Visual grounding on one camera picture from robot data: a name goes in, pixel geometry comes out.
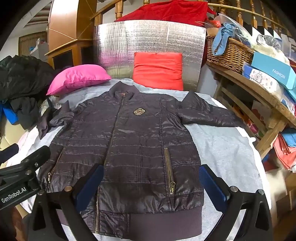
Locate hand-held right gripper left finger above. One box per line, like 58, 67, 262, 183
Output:
29, 164, 104, 241

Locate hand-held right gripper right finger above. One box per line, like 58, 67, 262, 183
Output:
199, 164, 273, 241

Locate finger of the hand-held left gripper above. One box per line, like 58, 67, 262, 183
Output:
0, 144, 19, 163
0, 146, 51, 183

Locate dark grey quilted jacket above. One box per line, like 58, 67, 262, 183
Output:
37, 81, 245, 234

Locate cream sofa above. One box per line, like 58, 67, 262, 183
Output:
0, 123, 26, 149

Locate blue garment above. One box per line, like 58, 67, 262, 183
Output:
0, 102, 19, 124

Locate light grey blanket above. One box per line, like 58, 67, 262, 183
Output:
14, 77, 271, 241

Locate dark grey garment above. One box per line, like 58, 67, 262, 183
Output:
10, 96, 50, 139

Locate black puffer jacket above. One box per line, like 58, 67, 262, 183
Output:
0, 55, 58, 102

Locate stack of folded cloths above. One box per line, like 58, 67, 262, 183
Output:
273, 130, 296, 172

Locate pink pillow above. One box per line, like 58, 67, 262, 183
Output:
46, 64, 112, 96

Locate wooden shelf table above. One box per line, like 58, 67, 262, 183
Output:
206, 60, 296, 160

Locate wooden window screen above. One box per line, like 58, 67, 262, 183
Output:
18, 32, 48, 56

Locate white printed box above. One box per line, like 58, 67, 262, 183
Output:
243, 65, 285, 94

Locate red pillow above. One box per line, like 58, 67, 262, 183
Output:
132, 52, 184, 91

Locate wooden cabinet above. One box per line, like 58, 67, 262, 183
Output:
44, 0, 97, 70

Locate blue cardboard box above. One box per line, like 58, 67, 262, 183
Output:
251, 51, 296, 90

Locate wicker basket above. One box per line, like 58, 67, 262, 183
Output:
206, 35, 255, 68

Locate white plastic bag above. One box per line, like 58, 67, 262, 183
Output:
253, 35, 289, 64

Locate light blue cloth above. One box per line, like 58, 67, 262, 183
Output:
211, 23, 243, 56

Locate silver foil mat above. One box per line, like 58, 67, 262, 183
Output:
94, 20, 207, 92

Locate wooden railing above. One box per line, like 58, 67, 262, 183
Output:
92, 0, 292, 35

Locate red cloth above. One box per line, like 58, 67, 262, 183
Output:
114, 0, 215, 29

